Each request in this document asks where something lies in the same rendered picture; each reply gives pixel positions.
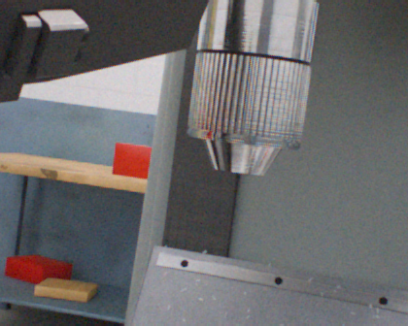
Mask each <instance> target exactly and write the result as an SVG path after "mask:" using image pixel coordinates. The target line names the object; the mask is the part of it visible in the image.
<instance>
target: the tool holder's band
mask: <svg viewBox="0 0 408 326"><path fill-rule="evenodd" d="M320 9H321V4H320V3H319V1H318V0H210V1H209V4H208V5H207V8H206V11H210V10H230V11H250V12H257V13H268V14H273V15H278V16H289V17H297V18H300V19H303V20H308V21H311V22H314V23H316V24H317V25H318V21H319V15H320Z"/></svg>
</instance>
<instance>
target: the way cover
mask: <svg viewBox="0 0 408 326"><path fill-rule="evenodd" d="M165 260H167V261H165ZM215 260H217V261H218V262H215ZM163 261H165V265H163ZM268 266H269V265H266V264H257V263H253V262H249V261H241V260H236V259H232V258H228V257H219V256H216V255H211V254H203V253H198V252H194V251H186V250H181V249H177V248H170V247H166V248H165V246H156V245H153V244H151V249H150V252H149V255H148V260H147V262H146V265H145V270H144V272H143V275H142V280H141V283H140V285H139V288H138V294H137V296H136V299H135V304H134V307H133V310H132V312H131V317H130V320H129V322H128V325H127V326H280V324H284V326H343V325H344V326H408V291H403V290H399V289H395V288H390V287H382V286H378V285H373V284H368V283H363V282H360V281H352V280H346V279H342V278H338V277H330V276H321V275H317V274H312V273H308V272H299V271H296V270H291V269H287V268H279V267H274V266H270V267H268ZM198 268H199V270H198ZM197 270H198V272H197ZM165 273H167V274H166V275H164V274H165ZM312 277H313V279H312V281H309V278H312ZM199 279H200V281H196V280H199ZM195 283H197V284H198V286H197V285H196V284H195ZM205 284H207V285H206V286H205V287H203V286H204V285H205ZM337 286H341V288H337ZM185 288H186V289H187V290H185V291H183V292H182V290H183V289H185ZM334 290H336V292H334ZM244 292H246V293H247V294H244ZM321 292H322V293H323V296H322V294H321ZM212 296H215V298H216V300H213V297H212ZM198 298H201V299H203V301H201V300H199V299H198ZM158 303H160V306H158ZM169 305H170V310H169V309H168V306H169ZM369 305H372V309H370V308H369ZM381 305H384V307H383V308H382V307H381ZM221 306H222V309H221ZM377 308H378V312H377ZM248 310H250V311H249V312H248ZM226 312H227V316H226V318H224V315H225V313H226ZM350 312H352V313H355V314H356V315H353V314H351V313H350ZM372 315H374V316H376V315H378V316H380V317H379V318H377V317H376V318H372ZM248 316H249V317H248ZM247 317H248V319H247ZM183 319H185V320H186V322H184V321H183Z"/></svg>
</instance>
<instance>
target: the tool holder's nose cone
mask: <svg viewBox="0 0 408 326"><path fill-rule="evenodd" d="M203 141H204V146H205V148H206V149H207V153H208V155H209V157H210V162H211V164H212V165H213V168H214V169H216V170H220V171H227V172H232V173H237V174H250V175H259V176H265V174H267V173H268V171H269V169H270V168H271V166H272V165H273V164H274V162H275V160H276V159H277V157H278V156H279V155H280V153H281V151H283V149H282V148H272V147H260V146H249V145H243V144H237V143H227V142H221V141H211V140H206V139H203Z"/></svg>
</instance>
